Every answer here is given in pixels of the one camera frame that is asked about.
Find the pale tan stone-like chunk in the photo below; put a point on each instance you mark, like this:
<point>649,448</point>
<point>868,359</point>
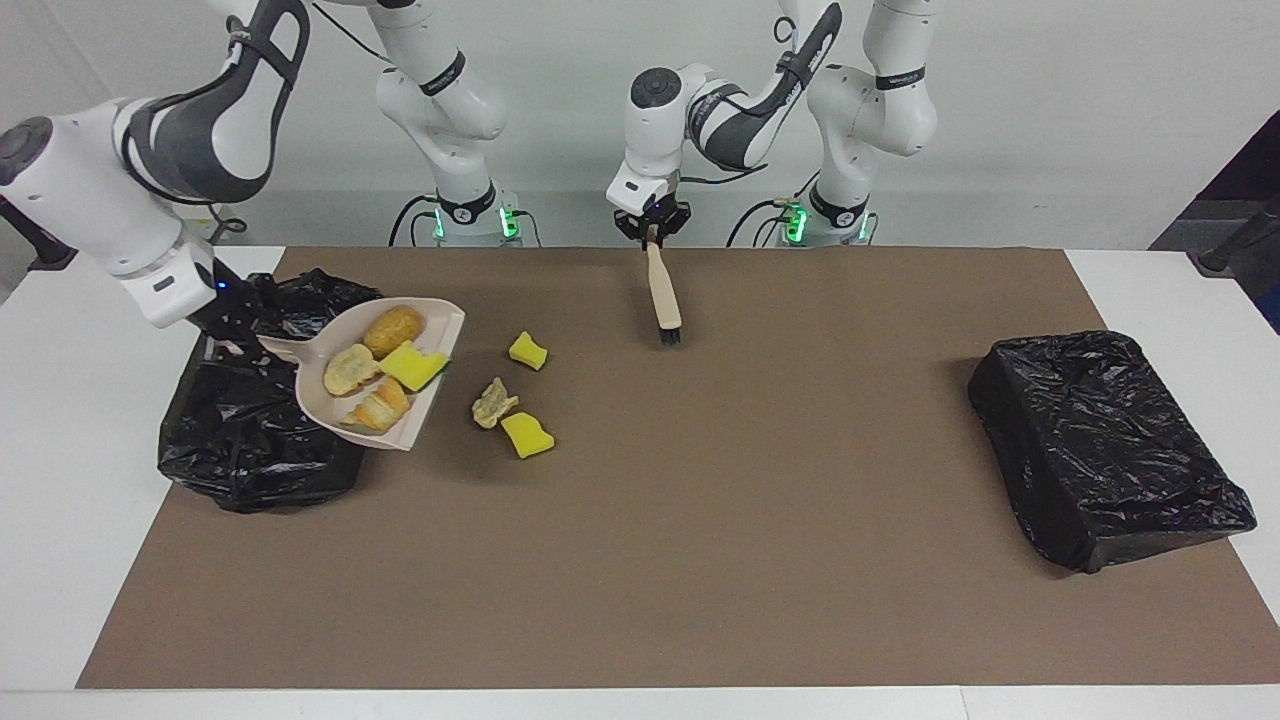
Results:
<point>350,370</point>

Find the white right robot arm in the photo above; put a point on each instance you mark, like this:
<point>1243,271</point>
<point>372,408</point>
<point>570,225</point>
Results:
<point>80,190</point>

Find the black bag lined trash bin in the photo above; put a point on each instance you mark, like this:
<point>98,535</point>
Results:
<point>250,450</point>

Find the brown bread roll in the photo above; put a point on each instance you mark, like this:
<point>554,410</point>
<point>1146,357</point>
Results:
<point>392,330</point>

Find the yellow sponge with green back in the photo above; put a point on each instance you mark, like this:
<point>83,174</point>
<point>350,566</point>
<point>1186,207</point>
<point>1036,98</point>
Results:
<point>412,365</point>

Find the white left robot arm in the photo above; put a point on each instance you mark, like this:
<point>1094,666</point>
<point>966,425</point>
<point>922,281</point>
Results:
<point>860,110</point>

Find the large brown table mat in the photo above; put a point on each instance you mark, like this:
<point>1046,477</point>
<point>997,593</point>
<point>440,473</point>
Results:
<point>750,500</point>

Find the beige plastic dustpan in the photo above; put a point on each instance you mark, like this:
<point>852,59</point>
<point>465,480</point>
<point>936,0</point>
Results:
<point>312,385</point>

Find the beige hand brush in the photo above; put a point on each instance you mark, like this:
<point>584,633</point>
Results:
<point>662,290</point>

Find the dark background furniture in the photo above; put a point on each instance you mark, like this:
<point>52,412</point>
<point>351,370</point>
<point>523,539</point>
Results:
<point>1250,170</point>

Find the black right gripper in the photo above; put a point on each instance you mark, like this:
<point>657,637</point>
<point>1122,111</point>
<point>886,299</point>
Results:
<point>225,310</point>

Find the orange striped croissant piece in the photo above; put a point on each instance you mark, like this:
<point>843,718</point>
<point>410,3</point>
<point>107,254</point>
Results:
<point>378,408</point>

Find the pale foam chunk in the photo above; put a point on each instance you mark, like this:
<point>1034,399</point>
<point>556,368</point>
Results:
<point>495,402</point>

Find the black bag lined empty bin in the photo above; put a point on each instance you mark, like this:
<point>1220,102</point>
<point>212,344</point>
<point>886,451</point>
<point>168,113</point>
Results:
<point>1100,450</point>

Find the small yellow sponge piece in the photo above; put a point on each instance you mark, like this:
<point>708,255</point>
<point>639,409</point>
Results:
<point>528,350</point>

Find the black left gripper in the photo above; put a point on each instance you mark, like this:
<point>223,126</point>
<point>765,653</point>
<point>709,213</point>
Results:
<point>655,212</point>

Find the large yellow sponge piece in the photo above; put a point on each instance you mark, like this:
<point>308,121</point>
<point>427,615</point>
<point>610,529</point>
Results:
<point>527,435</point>

